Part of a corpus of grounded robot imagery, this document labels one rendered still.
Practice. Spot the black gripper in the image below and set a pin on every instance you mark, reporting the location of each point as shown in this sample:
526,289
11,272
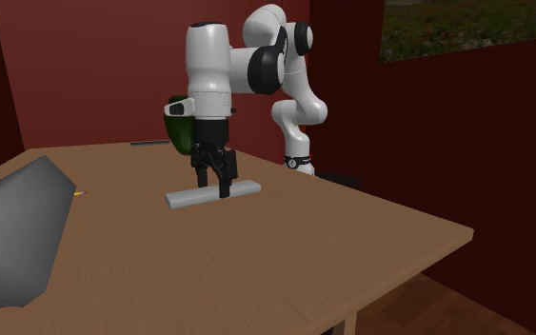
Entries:
210,132

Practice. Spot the grey bar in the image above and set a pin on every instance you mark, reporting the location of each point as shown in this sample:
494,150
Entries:
188,196

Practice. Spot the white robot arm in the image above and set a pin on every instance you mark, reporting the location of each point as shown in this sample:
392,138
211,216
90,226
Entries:
208,69

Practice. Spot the dark green rounded object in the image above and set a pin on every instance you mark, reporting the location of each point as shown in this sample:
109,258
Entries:
179,132

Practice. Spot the dark pen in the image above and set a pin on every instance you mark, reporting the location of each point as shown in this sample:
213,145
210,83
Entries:
150,143

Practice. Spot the wooden table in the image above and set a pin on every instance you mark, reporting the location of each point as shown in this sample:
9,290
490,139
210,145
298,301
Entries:
230,260

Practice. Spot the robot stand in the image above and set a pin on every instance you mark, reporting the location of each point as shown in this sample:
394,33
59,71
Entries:
339,181

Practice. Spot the yellow pencil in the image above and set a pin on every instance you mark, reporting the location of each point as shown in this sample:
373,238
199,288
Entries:
80,192

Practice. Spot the large grey angular object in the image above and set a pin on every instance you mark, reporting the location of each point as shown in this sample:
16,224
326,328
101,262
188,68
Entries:
12,232

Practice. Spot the window with green view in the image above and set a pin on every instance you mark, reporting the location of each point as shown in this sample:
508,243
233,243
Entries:
471,25

